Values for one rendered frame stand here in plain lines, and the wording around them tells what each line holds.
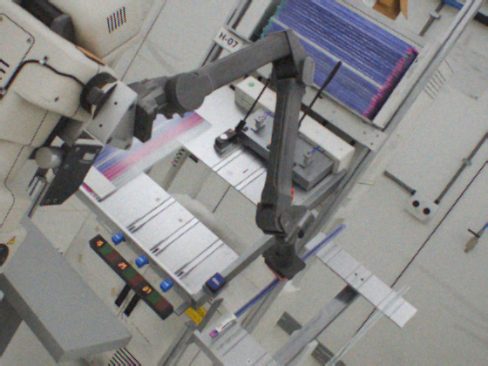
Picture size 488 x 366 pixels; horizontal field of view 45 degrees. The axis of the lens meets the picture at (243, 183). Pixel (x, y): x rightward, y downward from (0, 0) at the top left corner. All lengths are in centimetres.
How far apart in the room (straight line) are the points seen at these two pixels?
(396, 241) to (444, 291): 37
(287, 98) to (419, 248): 214
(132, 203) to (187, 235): 22
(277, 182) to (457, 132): 214
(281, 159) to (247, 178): 56
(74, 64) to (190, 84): 23
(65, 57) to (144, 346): 134
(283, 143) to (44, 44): 60
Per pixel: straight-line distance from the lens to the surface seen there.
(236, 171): 197
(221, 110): 217
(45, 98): 111
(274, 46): 142
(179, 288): 172
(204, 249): 178
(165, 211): 186
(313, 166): 195
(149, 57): 434
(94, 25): 115
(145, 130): 113
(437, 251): 343
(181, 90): 118
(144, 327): 220
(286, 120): 143
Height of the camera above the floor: 144
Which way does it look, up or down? 13 degrees down
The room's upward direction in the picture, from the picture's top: 33 degrees clockwise
